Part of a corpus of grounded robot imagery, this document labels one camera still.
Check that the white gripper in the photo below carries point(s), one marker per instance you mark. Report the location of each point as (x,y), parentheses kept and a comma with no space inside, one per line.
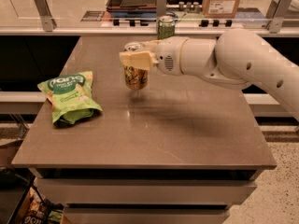
(167,54)

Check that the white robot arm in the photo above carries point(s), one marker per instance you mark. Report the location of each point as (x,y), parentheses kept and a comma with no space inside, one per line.
(236,60)

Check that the lower grey drawer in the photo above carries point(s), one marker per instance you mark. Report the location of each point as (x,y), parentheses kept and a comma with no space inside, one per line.
(144,216)

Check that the cardboard box with label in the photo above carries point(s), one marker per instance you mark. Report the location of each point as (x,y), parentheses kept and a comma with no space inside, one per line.
(220,8)

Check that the snack bags below table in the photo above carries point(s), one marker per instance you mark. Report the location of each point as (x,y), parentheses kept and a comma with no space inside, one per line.
(39,213)

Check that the green rice chip bag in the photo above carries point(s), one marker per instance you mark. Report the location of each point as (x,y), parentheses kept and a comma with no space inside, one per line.
(71,98)

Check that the orange soda can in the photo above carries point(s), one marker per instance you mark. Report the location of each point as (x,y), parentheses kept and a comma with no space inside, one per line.
(135,79)

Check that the right metal glass bracket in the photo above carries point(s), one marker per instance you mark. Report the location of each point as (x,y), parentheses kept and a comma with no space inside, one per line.
(275,15)

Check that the upper grey drawer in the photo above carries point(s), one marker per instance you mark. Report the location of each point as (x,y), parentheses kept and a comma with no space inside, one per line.
(132,191)

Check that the left metal glass bracket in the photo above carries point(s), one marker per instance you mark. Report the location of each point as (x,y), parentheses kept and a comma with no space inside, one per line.
(47,21)

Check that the green soda can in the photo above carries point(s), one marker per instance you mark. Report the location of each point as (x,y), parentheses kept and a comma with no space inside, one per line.
(165,27)

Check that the metal glass bracket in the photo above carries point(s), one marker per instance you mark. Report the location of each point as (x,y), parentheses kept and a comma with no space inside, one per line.
(160,8)
(47,21)
(275,15)

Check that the grey drawer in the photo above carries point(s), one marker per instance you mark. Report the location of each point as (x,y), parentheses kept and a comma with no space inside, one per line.
(144,216)
(132,191)

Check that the middle metal glass bracket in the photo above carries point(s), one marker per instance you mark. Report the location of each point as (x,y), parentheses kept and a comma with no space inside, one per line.
(160,8)

